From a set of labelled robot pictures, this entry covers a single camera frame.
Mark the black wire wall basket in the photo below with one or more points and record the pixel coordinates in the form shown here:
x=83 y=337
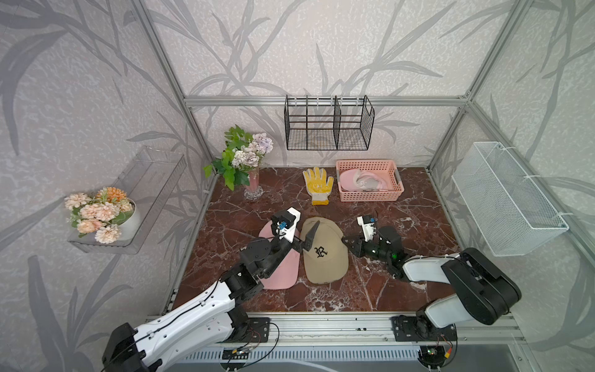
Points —
x=327 y=124

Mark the yellow white work glove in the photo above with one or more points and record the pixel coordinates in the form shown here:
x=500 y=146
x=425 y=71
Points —
x=318 y=185

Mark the white mesh wall basket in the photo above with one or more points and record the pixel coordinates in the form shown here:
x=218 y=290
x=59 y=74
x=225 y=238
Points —
x=512 y=213

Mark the white pot peach flowers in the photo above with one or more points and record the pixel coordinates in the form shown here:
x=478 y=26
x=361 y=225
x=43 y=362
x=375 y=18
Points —
x=108 y=216

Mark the beige baseball cap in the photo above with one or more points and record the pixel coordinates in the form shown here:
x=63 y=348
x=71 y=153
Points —
x=328 y=259

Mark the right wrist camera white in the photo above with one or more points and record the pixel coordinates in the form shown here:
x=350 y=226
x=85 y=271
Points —
x=368 y=224

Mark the pink glass vase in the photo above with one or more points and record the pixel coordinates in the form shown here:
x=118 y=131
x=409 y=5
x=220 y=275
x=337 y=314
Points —
x=253 y=190

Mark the pink plastic basket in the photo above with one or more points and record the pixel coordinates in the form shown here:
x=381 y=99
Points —
x=387 y=169

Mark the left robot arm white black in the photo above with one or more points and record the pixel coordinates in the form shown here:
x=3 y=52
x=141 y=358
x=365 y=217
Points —
x=211 y=317

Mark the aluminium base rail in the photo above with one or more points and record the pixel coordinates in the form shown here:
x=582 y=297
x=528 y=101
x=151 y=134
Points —
x=303 y=329

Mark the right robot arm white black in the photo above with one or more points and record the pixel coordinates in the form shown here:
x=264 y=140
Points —
x=482 y=291

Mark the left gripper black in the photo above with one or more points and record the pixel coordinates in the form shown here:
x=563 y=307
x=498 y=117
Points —
x=306 y=244

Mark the purple white flower bouquet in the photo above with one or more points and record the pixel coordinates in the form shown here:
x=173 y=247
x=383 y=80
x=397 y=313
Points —
x=244 y=151

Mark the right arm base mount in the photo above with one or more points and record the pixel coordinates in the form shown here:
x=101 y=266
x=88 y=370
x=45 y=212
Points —
x=418 y=329

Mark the clear acrylic wall shelf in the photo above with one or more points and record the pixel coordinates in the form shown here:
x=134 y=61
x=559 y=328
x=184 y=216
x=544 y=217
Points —
x=148 y=180

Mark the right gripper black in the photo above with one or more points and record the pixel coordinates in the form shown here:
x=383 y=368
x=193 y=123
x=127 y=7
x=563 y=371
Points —
x=357 y=246

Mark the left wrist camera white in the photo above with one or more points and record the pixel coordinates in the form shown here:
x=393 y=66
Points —
x=284 y=224

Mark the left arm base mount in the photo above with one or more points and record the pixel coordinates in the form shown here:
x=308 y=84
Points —
x=255 y=330

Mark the pink flat mat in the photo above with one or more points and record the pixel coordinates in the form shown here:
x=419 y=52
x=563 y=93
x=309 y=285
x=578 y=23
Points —
x=286 y=274

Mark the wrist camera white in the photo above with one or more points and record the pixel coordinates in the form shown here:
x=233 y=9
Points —
x=368 y=224
x=284 y=224

